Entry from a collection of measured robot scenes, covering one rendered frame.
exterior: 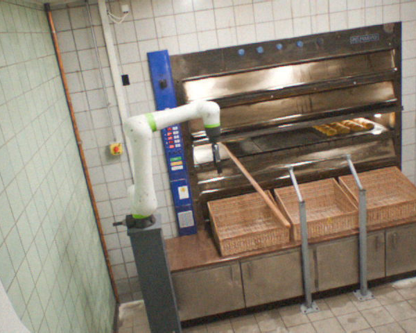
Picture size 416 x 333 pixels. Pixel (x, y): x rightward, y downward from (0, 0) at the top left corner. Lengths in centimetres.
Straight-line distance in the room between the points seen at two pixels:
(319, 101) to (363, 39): 61
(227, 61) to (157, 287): 180
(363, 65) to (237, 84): 108
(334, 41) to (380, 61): 45
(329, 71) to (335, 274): 167
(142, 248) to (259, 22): 194
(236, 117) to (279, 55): 60
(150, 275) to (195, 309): 91
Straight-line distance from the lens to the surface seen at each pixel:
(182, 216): 368
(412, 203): 381
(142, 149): 228
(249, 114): 354
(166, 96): 338
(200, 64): 343
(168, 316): 290
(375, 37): 389
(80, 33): 340
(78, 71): 342
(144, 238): 259
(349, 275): 377
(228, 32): 344
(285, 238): 344
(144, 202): 236
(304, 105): 368
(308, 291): 363
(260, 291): 356
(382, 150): 410
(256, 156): 364
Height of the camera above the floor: 230
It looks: 18 degrees down
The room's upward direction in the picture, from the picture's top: 8 degrees counter-clockwise
